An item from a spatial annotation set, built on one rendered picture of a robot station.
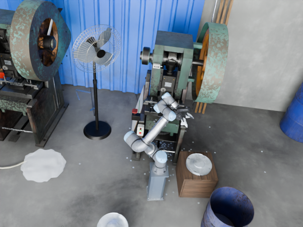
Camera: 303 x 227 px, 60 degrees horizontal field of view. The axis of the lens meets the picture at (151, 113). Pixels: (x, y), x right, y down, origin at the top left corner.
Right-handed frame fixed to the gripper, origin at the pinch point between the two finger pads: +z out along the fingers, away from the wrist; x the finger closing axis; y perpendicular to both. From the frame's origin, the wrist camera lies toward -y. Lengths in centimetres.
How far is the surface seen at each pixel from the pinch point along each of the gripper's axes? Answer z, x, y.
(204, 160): 55, -36, 49
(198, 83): -17, -75, 15
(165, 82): -42, -46, 27
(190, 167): 47, -17, 55
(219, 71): -18, -37, -34
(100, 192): 5, 42, 132
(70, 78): -150, -93, 209
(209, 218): 83, 26, 38
